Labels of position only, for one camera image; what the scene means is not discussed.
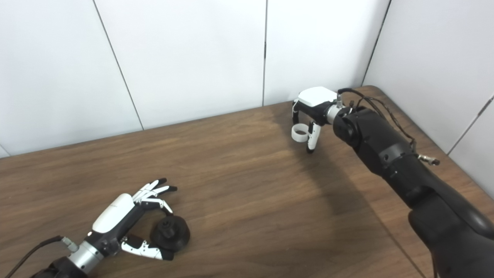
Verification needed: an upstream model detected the round black part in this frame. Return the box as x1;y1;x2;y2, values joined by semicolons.
150;215;191;253

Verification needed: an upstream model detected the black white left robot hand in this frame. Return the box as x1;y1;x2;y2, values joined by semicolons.
84;178;178;261

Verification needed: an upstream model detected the white ring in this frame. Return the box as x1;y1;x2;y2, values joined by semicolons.
291;123;309;142

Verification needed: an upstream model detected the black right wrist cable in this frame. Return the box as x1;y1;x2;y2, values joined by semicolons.
337;88;440;166

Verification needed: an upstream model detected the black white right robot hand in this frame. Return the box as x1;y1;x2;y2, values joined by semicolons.
291;86;342;154

